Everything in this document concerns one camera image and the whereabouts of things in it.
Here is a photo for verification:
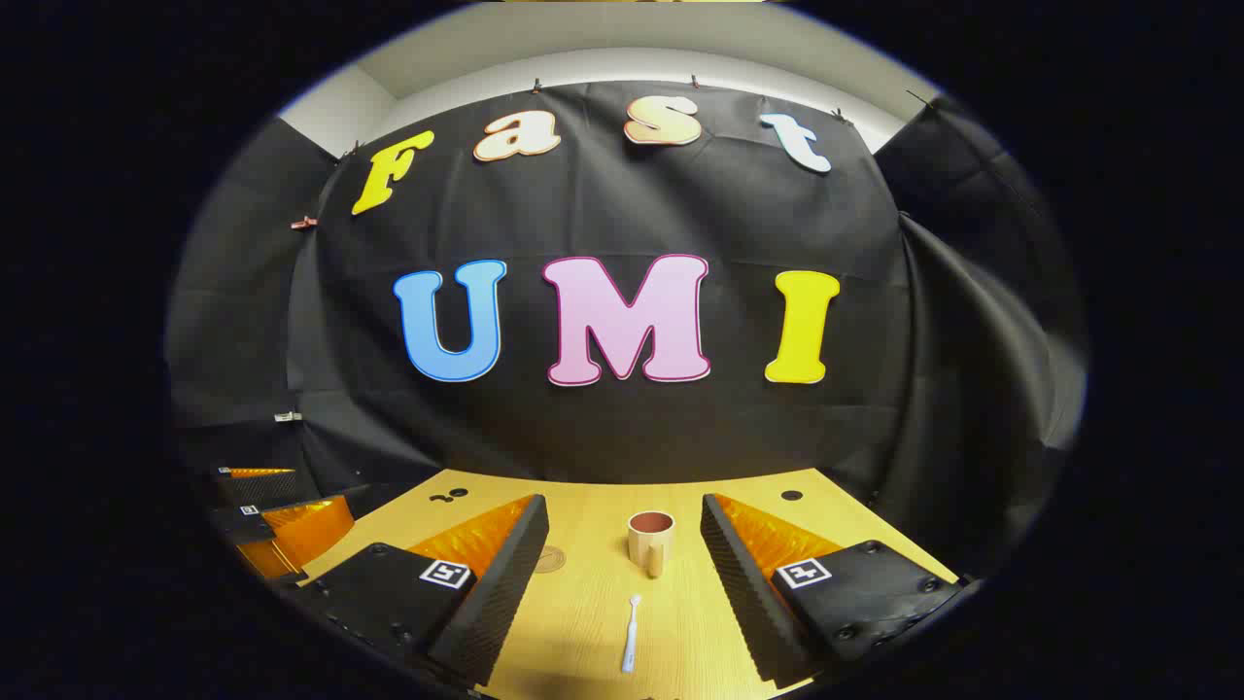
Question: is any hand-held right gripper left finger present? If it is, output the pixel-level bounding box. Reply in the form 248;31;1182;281
294;493;550;687

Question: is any wooden desktop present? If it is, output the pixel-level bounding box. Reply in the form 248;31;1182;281
292;469;963;700

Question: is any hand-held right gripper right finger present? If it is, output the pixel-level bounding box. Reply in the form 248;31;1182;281
700;493;975;689

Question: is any beige cup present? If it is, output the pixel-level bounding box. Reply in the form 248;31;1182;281
627;510;676;579

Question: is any black backdrop cloth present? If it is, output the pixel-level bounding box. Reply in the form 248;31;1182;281
165;81;1088;584

